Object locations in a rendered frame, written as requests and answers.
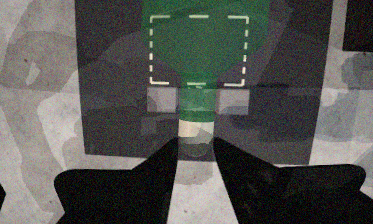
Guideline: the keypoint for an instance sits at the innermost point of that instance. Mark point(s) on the green glass bottle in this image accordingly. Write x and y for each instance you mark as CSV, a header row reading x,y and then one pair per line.
x,y
200,40

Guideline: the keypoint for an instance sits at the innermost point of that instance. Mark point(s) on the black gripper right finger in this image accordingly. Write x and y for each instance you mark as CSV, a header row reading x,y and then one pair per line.
x,y
261,193

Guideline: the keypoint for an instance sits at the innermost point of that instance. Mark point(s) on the dark grey square mat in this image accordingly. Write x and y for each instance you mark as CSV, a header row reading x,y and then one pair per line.
x,y
285,79

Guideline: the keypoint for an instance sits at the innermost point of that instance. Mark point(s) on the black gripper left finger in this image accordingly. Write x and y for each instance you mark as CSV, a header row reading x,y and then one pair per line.
x,y
147,188

